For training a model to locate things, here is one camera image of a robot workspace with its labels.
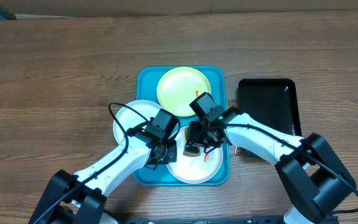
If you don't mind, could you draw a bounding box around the green yellow sponge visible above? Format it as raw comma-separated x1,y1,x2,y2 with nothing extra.
183,145,201,157

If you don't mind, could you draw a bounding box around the white plate with red stain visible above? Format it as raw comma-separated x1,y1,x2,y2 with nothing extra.
167,127,224,185

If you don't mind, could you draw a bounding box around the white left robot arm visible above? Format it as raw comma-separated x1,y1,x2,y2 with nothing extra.
29,120,180,223

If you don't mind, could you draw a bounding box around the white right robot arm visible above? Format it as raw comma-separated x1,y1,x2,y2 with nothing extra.
188,105,358,223

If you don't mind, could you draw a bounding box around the black water tray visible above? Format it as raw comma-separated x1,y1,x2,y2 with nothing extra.
237,78,303,159

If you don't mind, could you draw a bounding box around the blue plastic tray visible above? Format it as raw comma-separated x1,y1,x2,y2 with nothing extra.
133,65,230,186

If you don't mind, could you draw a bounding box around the yellow-green plate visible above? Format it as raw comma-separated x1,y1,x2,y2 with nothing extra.
157,67,211,117

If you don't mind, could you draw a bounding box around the black rail at table edge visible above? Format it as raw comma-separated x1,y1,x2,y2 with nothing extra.
117,215,285,224

